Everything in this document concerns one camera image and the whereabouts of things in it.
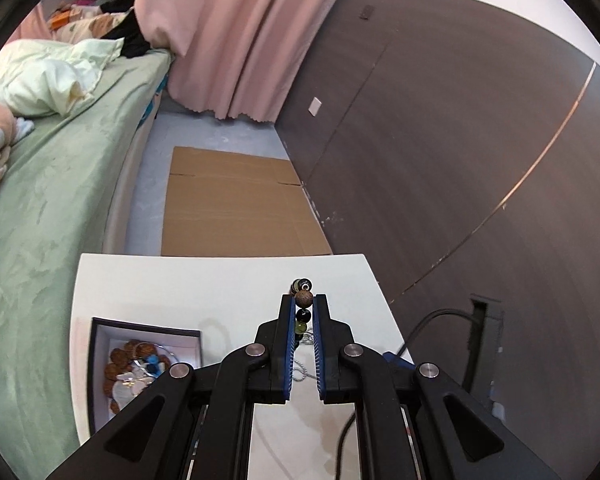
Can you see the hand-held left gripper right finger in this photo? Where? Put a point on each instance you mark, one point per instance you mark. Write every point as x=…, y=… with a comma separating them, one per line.
x=322, y=355

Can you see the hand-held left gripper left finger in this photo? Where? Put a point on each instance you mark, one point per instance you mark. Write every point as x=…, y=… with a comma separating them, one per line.
x=287, y=355

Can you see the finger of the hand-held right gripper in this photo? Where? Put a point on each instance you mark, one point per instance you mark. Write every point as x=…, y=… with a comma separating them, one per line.
x=395, y=359

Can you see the black jewelry box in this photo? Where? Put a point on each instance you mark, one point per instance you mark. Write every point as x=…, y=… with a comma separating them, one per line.
x=97, y=375

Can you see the flat brown cardboard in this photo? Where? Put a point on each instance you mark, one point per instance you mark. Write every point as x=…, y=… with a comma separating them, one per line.
x=240, y=205

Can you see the bed with green sheet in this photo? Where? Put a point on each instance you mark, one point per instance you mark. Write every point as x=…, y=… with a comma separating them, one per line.
x=55, y=200

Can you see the pink curtain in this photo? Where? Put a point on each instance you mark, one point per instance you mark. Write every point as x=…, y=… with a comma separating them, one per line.
x=240, y=35

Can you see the cream pillow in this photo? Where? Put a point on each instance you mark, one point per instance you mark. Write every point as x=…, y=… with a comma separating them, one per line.
x=35, y=80

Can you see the patterned plush pillow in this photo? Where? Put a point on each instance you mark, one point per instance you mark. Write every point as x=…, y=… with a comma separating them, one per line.
x=85, y=24

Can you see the white wall switch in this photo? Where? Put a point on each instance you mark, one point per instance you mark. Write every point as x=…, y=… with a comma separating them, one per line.
x=315, y=106

